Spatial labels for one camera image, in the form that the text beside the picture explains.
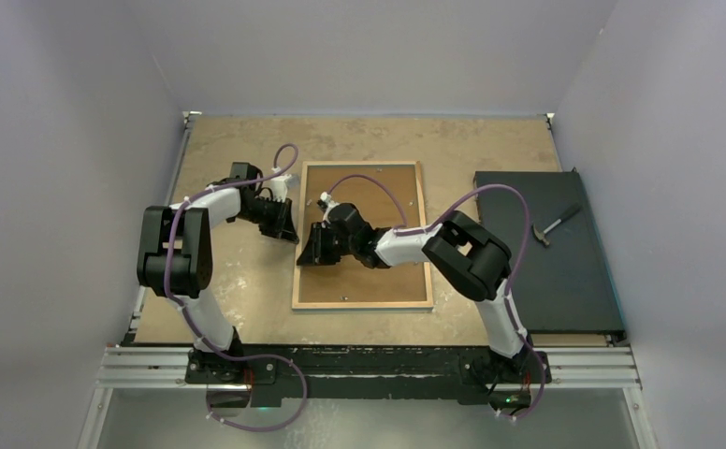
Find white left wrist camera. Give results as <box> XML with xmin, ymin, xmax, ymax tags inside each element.
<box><xmin>268</xmin><ymin>167</ymin><xmax>299</xmax><ymax>202</ymax></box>

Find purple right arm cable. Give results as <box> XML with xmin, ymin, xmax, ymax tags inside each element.
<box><xmin>326</xmin><ymin>173</ymin><xmax>547</xmax><ymax>423</ymax></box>

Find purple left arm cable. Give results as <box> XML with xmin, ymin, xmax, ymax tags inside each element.
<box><xmin>163</xmin><ymin>143</ymin><xmax>310</xmax><ymax>434</ymax></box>

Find dark green flat box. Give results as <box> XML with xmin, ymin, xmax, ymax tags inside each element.
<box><xmin>473</xmin><ymin>171</ymin><xmax>625</xmax><ymax>334</ymax></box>

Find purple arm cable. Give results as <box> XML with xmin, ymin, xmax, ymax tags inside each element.
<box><xmin>163</xmin><ymin>143</ymin><xmax>310</xmax><ymax>434</ymax></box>
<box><xmin>326</xmin><ymin>173</ymin><xmax>547</xmax><ymax>423</ymax></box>

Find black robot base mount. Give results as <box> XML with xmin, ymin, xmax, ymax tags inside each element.
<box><xmin>185</xmin><ymin>343</ymin><xmax>552</xmax><ymax>408</ymax></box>

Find aluminium front rail frame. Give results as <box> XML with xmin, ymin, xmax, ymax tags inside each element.
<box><xmin>78</xmin><ymin>346</ymin><xmax>658</xmax><ymax>448</ymax></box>

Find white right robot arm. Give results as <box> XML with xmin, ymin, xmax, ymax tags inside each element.
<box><xmin>296</xmin><ymin>203</ymin><xmax>529</xmax><ymax>381</ymax></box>

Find small black hammer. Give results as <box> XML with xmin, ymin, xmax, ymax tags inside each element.
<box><xmin>531</xmin><ymin>203</ymin><xmax>582</xmax><ymax>248</ymax></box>

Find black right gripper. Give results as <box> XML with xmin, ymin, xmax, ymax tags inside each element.
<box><xmin>298</xmin><ymin>221</ymin><xmax>358</xmax><ymax>265</ymax></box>

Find blue wooden picture frame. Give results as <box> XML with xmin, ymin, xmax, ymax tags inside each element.
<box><xmin>291</xmin><ymin>161</ymin><xmax>435</xmax><ymax>311</ymax></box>

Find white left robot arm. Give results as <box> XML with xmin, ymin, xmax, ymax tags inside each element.
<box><xmin>137</xmin><ymin>163</ymin><xmax>299</xmax><ymax>383</ymax></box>

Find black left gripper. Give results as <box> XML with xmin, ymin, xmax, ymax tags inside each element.
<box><xmin>237</xmin><ymin>196</ymin><xmax>298</xmax><ymax>243</ymax></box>

